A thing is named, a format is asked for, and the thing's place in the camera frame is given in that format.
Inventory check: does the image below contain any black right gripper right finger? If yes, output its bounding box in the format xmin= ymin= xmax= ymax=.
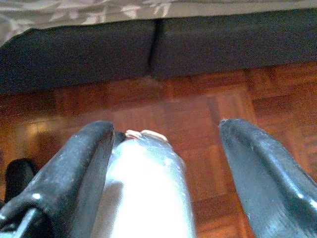
xmin=219 ymin=118 xmax=317 ymax=238

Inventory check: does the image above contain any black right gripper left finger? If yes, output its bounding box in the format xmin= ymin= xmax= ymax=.
xmin=0 ymin=120 xmax=114 ymax=238

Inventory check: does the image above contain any left robot leg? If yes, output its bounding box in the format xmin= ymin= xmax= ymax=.
xmin=4 ymin=158 xmax=38 ymax=203

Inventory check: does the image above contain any dark fabric bed frame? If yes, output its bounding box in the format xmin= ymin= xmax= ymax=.
xmin=0 ymin=7 xmax=317 ymax=96

